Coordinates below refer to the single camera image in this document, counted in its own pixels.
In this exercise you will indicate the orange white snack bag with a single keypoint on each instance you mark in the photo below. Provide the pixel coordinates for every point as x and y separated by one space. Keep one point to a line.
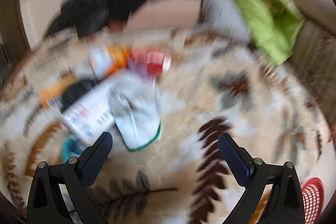
109 59

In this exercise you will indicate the grey quilted pillow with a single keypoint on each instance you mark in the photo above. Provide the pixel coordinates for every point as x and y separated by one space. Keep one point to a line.
224 18

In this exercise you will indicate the orange box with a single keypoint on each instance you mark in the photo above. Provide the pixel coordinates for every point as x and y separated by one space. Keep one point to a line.
51 95

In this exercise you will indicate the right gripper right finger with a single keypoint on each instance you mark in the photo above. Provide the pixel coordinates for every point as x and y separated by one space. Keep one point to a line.
285 203

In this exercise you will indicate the torn red white carton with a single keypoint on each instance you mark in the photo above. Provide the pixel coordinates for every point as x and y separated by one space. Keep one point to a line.
149 61

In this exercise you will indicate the long white box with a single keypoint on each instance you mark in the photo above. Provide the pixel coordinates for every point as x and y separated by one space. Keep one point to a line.
90 115

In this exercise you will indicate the black plastic bag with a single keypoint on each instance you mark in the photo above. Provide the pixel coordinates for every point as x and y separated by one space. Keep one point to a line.
76 91

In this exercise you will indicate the red plastic basket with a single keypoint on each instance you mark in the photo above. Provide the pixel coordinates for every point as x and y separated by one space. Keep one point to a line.
313 197

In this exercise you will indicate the black puffer jacket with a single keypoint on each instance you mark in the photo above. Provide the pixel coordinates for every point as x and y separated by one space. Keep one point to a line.
86 16

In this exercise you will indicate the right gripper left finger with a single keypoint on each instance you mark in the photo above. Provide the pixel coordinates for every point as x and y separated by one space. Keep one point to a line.
46 203

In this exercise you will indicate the white work glove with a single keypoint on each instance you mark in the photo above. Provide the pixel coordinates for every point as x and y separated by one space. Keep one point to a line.
134 104

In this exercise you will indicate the leaf pattern blanket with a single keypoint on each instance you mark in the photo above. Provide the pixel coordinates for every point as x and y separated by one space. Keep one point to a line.
209 87

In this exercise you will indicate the striped sofa cushion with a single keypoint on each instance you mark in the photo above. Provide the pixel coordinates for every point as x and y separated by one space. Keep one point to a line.
313 60

